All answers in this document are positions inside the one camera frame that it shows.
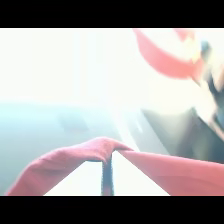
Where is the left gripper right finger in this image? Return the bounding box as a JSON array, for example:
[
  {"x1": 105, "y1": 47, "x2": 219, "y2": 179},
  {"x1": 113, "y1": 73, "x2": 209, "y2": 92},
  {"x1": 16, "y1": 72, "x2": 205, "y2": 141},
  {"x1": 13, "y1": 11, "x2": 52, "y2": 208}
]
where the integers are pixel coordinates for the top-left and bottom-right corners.
[{"x1": 107, "y1": 155, "x2": 115, "y2": 197}]

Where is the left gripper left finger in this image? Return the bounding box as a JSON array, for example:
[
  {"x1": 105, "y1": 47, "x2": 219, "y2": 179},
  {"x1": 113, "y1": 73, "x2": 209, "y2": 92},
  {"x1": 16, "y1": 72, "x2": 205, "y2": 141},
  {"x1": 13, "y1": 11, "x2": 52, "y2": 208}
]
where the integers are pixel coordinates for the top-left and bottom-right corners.
[{"x1": 101, "y1": 159, "x2": 109, "y2": 197}]

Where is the red garment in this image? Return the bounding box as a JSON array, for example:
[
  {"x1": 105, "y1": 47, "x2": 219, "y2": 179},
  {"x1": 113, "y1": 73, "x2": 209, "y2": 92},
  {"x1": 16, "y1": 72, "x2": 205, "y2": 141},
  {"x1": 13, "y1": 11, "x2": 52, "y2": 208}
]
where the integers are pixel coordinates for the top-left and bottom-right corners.
[{"x1": 4, "y1": 28, "x2": 224, "y2": 197}]

